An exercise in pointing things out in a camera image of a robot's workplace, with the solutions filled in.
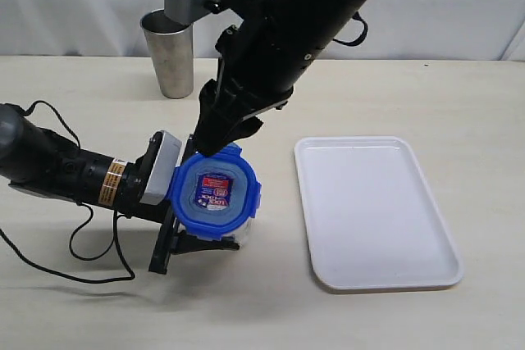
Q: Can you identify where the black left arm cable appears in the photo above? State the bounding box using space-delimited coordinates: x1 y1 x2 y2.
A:
0 99 136 284

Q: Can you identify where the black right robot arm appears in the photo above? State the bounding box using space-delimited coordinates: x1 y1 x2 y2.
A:
164 0 367 156

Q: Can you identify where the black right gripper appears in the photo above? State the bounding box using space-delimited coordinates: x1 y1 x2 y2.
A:
193 0 288 157

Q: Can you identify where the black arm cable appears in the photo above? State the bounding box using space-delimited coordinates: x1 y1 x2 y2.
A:
260 0 368 48
0 99 136 284

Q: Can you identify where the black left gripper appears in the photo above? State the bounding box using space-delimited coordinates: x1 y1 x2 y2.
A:
118 131 240 274

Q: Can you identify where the white backdrop curtain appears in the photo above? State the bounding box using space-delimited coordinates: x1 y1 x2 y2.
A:
1 0 524 61

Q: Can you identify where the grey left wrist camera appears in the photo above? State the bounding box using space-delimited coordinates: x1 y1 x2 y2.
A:
139 130 182 206

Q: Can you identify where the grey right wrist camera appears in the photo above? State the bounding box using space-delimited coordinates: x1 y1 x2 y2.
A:
163 0 210 25

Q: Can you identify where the clear plastic container with label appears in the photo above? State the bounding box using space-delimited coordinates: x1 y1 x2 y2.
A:
176 215 252 247

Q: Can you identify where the blue container lid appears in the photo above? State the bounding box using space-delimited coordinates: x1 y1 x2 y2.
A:
167 143 261 220

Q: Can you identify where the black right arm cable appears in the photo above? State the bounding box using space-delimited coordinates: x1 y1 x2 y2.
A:
260 0 368 48

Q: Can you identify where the stainless steel cup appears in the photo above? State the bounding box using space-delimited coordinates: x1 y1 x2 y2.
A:
140 9 194 99

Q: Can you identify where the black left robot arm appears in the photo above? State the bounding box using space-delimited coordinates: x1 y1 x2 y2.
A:
1 103 240 274

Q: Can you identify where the white plastic tray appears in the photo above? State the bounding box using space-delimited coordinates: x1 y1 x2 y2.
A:
294 136 464 293

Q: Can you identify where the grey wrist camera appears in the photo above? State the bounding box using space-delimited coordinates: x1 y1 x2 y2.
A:
139 130 182 206
163 0 210 25

